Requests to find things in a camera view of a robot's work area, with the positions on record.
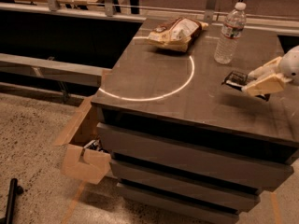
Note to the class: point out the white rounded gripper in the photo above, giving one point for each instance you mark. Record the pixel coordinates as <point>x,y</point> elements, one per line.
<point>291,64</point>

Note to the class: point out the black rxbar chocolate bar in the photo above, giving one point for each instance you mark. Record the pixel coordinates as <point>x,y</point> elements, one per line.
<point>238,81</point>

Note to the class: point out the clear plastic water bottle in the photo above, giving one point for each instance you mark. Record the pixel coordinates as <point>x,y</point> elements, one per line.
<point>231,31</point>

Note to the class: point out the brown white snack bag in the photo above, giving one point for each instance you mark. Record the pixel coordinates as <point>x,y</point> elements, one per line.
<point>176,34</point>

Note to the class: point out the open cardboard box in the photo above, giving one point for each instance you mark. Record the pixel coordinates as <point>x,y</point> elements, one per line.
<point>82,162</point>

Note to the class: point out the grey metal bench beam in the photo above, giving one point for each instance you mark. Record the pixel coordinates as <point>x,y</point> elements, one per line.
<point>60,71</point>

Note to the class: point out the black pole on floor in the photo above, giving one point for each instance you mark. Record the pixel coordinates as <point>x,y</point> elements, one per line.
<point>14,190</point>

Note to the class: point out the metal railing frame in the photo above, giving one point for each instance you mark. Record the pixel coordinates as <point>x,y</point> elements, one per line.
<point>279,15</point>

